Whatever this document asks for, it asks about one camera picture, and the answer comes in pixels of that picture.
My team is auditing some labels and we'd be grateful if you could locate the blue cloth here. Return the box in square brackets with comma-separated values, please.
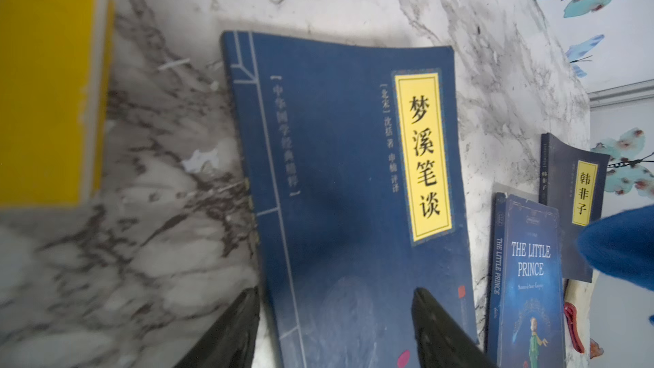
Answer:
[577, 205, 653, 291]

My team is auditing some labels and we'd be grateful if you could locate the blue Little Prince book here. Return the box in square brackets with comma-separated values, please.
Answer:
[485, 193, 565, 367]

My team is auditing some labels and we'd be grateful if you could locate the dark blue horse-cover book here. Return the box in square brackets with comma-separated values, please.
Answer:
[539, 133, 610, 283]

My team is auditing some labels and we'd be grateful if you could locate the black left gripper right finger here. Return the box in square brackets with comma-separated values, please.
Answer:
[411, 287, 496, 368]

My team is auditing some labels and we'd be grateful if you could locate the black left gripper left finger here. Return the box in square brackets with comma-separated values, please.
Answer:
[174, 288, 260, 368]

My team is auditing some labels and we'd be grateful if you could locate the yellow illustrated book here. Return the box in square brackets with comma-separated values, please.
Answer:
[1, 0, 115, 209]

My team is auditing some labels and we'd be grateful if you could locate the dark blue Chinese book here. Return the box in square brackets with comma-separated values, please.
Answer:
[221, 31, 478, 367]

